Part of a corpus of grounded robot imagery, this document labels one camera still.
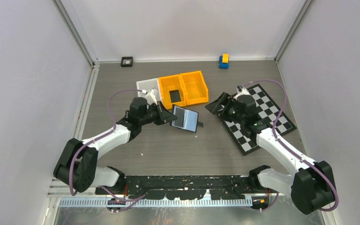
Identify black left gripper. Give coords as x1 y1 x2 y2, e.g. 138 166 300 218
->
139 101 176 126

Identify black white checkerboard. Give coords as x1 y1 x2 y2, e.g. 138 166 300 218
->
219 84 297 156

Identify orange plastic bin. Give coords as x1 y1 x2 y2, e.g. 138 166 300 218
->
158 74 186 110
180 70 209 105

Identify small black square box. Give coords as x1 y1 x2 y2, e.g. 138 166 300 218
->
120 56 134 68

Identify blue toy car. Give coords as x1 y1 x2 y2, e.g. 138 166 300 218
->
218 55 229 69

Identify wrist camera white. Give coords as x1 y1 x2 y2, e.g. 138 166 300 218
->
142 88 158 105
233 85 250 100

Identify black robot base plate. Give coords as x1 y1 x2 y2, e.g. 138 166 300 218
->
106 175 275 200

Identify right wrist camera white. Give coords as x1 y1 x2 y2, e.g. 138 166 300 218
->
233 85 250 100

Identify dark grey credit card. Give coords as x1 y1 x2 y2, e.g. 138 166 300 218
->
169 90 181 103

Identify white plastic bin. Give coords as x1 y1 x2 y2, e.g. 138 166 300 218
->
136 78 162 101

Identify yellow toy block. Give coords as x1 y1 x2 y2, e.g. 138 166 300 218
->
222 53 229 64

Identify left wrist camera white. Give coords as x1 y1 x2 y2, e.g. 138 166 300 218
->
142 88 158 105

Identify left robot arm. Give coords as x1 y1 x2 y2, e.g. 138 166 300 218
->
53 97 178 194

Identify orange plastic bin right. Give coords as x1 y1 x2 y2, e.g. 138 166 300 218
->
180 70 209 105

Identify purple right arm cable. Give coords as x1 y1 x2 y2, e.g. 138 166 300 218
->
242 79 339 213

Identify orange plastic bin left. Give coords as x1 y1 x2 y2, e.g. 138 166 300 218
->
158 74 186 110

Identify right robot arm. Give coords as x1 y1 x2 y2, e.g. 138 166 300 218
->
205 92 339 215

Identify aluminium frame rail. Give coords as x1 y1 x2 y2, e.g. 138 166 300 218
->
47 173 330 208

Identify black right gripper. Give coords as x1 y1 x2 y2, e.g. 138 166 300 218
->
205 92 245 125

